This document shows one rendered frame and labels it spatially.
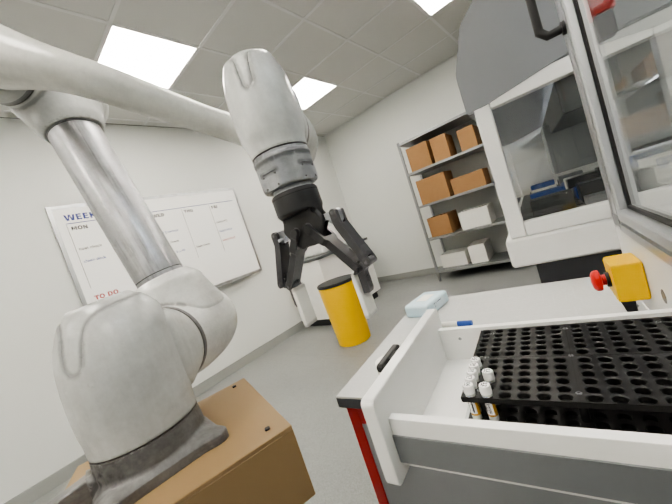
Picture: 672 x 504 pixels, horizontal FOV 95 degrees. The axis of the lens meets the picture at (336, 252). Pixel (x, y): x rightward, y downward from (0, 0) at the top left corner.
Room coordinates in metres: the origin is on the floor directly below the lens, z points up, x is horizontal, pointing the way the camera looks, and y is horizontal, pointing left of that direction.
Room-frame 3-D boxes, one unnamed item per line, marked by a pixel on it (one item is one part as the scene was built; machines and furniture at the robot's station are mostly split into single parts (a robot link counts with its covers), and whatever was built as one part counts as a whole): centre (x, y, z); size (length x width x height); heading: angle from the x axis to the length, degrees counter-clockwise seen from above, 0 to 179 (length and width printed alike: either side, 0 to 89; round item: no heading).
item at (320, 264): (4.38, 0.14, 0.61); 1.15 x 0.72 x 1.22; 140
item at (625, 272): (0.56, -0.50, 0.88); 0.07 x 0.05 x 0.07; 145
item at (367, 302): (0.46, -0.02, 1.02); 0.03 x 0.01 x 0.07; 145
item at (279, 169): (0.49, 0.03, 1.24); 0.09 x 0.09 x 0.06
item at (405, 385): (0.46, -0.06, 0.87); 0.29 x 0.02 x 0.11; 145
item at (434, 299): (1.07, -0.25, 0.78); 0.15 x 0.10 x 0.04; 134
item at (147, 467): (0.47, 0.39, 0.90); 0.22 x 0.18 x 0.06; 130
